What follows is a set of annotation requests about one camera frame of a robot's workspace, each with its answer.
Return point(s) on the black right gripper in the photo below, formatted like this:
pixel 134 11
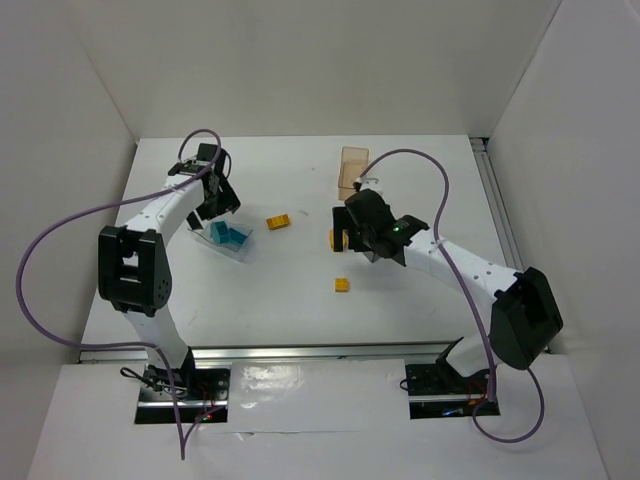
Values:
pixel 341 228

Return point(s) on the aluminium side rail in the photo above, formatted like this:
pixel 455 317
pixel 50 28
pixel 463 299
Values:
pixel 505 235

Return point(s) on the small yellow lego brick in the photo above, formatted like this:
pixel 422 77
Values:
pixel 341 285

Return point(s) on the yellow rounded lego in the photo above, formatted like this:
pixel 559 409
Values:
pixel 332 240

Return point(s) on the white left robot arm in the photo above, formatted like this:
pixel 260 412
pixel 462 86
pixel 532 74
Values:
pixel 133 268

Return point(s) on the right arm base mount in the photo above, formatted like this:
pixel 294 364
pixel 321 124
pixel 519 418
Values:
pixel 437 392

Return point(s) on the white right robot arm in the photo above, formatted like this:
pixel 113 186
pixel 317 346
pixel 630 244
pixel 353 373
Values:
pixel 477 279

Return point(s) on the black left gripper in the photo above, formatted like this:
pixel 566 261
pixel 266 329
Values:
pixel 218 201

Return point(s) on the teal long lego brick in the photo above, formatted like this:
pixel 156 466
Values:
pixel 236 238

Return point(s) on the yellow long lego brick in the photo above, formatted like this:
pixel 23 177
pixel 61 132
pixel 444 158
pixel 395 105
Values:
pixel 278 222

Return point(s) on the clear transparent container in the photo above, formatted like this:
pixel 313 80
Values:
pixel 243 255

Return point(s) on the aluminium front rail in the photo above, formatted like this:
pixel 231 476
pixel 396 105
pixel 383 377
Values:
pixel 335 351

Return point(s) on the orange transparent container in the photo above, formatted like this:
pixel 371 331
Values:
pixel 354 161

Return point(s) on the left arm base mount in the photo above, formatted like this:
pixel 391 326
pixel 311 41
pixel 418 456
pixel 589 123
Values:
pixel 206 400

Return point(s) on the teal rounded lego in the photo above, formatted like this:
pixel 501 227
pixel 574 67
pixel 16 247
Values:
pixel 219 232

